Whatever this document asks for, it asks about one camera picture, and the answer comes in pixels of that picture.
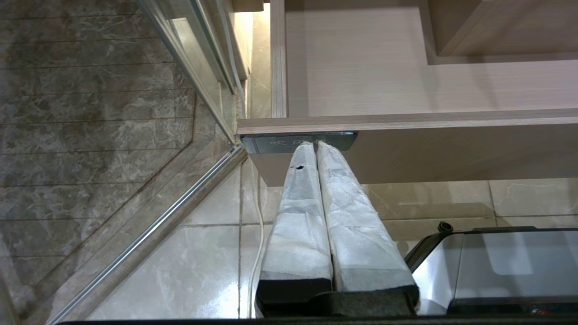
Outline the dark label plate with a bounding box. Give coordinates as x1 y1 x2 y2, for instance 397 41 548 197
241 131 358 155

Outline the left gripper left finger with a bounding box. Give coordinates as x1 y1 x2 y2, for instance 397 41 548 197
256 141 334 313

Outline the light wooden shelf unit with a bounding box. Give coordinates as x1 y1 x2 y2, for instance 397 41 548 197
237 0 578 187

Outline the glass shower door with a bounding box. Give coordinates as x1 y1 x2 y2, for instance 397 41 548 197
45 0 249 325

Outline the white cable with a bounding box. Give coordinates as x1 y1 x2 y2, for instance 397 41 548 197
247 162 266 319

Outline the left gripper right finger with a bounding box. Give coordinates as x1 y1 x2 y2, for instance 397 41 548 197
316 140 420 312

